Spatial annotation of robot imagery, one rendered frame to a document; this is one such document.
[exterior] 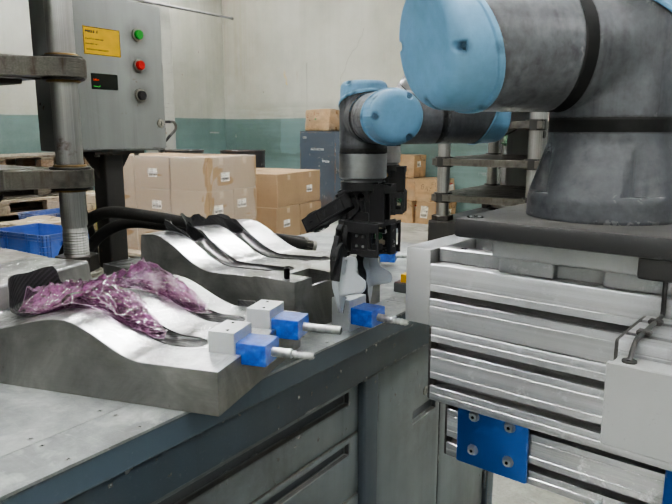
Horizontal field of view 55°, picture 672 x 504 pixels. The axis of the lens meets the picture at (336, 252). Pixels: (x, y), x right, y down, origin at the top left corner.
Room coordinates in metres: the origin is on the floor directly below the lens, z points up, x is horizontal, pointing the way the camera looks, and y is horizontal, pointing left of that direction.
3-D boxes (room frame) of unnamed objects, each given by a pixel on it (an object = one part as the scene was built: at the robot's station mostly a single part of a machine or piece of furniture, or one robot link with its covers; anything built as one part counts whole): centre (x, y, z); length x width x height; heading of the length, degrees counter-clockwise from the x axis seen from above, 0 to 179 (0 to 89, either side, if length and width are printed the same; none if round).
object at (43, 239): (4.56, 2.13, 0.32); 0.60 x 0.41 x 0.22; 60
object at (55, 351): (0.89, 0.33, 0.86); 0.50 x 0.26 x 0.11; 72
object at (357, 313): (1.01, -0.06, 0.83); 0.13 x 0.05 x 0.05; 54
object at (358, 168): (1.02, -0.04, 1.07); 0.08 x 0.08 x 0.05
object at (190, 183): (5.40, 1.32, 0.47); 1.22 x 0.80 x 0.94; 58
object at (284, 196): (6.30, 0.86, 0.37); 1.20 x 0.82 x 0.74; 62
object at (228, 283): (1.23, 0.19, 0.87); 0.50 x 0.26 x 0.14; 55
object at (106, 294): (0.90, 0.33, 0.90); 0.26 x 0.18 x 0.08; 72
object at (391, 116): (0.93, -0.09, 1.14); 0.11 x 0.11 x 0.08; 15
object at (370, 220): (1.01, -0.05, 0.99); 0.09 x 0.08 x 0.12; 54
